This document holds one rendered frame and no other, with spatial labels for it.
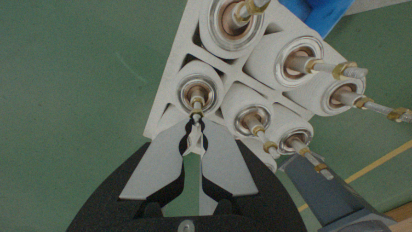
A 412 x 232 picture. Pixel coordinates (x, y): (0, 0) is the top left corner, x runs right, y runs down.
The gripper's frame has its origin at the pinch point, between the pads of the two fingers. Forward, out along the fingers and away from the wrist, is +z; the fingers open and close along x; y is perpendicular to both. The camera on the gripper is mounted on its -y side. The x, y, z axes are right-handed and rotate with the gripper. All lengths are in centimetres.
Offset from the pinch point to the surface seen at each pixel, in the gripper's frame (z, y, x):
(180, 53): 16.2, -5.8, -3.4
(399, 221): 27, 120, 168
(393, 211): 33, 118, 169
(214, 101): 8.9, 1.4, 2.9
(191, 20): 16.2, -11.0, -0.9
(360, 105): 5.2, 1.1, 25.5
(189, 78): 8.9, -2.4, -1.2
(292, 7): 33.9, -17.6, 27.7
